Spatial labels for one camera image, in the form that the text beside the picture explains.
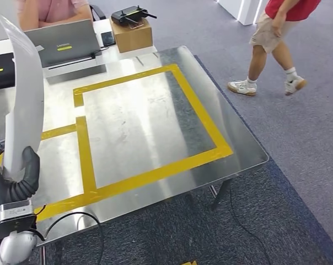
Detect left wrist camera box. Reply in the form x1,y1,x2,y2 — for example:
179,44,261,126
0,199,38,241

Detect shiny metal workbench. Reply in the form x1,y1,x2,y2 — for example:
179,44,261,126
0,45,269,265

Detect black laptop with yellow stripe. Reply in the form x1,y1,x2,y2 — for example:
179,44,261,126
0,52,16,92

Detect white pillar with light strips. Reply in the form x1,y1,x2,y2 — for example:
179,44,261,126
217,0,270,27

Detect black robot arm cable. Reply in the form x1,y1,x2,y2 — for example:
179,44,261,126
35,211,105,265

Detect black office chair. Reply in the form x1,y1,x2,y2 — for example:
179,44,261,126
89,4,107,22

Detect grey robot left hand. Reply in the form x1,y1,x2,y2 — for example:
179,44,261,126
0,140,41,213

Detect black smartphone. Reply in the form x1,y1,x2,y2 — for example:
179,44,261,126
101,31,117,47

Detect black remote controller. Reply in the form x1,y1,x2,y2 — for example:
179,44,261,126
111,5,157,28

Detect person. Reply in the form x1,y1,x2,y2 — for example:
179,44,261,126
16,0,94,32
227,0,322,97

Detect white curved plastic car part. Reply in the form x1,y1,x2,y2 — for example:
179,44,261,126
0,9,45,182

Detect grey laptop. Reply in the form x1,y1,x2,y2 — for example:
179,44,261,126
24,19,108,85

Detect brown cardboard box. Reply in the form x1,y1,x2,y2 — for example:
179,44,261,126
110,17,154,54

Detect black floor cable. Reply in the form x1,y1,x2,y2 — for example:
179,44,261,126
229,186,273,265

